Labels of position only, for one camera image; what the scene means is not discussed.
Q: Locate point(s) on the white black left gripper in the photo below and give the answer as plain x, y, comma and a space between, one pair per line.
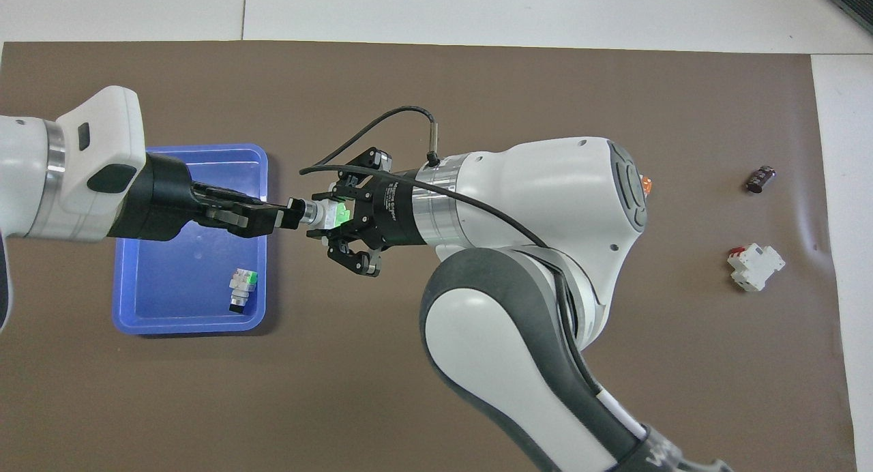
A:
102, 144

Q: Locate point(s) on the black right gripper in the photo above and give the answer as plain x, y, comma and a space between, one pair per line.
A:
392, 213

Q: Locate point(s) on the green white selector switch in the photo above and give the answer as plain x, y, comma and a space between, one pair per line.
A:
331, 214
243, 286

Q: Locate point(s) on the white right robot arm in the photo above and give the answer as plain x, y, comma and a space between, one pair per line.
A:
532, 206

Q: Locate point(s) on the blue plastic tray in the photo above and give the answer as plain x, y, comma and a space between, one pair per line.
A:
177, 294

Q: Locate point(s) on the brown table mat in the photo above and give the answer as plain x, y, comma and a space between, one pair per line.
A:
436, 390

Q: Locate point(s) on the white red circuit breaker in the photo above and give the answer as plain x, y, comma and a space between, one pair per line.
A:
753, 267

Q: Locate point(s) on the small dark cylinder part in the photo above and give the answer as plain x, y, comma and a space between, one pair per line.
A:
761, 179

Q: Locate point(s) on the orange white selector switch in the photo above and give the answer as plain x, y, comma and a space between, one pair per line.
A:
646, 185

